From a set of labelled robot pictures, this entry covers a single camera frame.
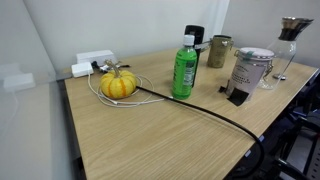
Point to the green bottle with white cap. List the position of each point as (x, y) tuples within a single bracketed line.
[(184, 71)]

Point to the white power strip box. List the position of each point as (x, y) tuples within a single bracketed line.
[(95, 56)]

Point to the small white power adapter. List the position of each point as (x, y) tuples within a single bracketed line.
[(82, 69)]

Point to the black plug with silver clip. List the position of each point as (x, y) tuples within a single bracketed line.
[(101, 66)]

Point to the glass carafe with metal top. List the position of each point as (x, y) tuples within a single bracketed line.
[(283, 50)]

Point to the yellow orange striped pumpkin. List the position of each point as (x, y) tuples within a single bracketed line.
[(118, 84)]

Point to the black chair frame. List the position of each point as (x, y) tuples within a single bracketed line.
[(300, 133)]

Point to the black tape piece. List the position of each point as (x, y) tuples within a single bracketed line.
[(238, 97)]

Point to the tall black cylinder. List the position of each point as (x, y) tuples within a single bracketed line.
[(198, 35)]

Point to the olive gold canister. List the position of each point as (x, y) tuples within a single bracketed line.
[(219, 51)]

